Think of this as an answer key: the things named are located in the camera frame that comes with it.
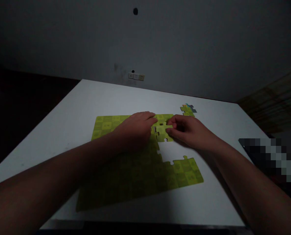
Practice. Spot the person's right hand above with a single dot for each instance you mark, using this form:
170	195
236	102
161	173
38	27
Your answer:
194	134

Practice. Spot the white wall socket panel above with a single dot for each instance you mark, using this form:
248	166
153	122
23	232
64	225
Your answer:
136	76

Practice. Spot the large assembled green puzzle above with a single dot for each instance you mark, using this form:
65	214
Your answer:
184	172

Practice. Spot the small pile of loose jigsaw parts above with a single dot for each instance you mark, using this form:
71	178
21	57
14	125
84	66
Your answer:
188	110

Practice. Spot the person's left fingers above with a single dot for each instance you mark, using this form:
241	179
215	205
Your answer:
147	116

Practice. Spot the person's left hand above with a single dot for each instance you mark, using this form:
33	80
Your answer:
133	132

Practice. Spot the single green puzzle piece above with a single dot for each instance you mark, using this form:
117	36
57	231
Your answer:
163	133

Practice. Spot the striped brown woven mat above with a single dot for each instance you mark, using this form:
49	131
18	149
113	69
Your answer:
275	102

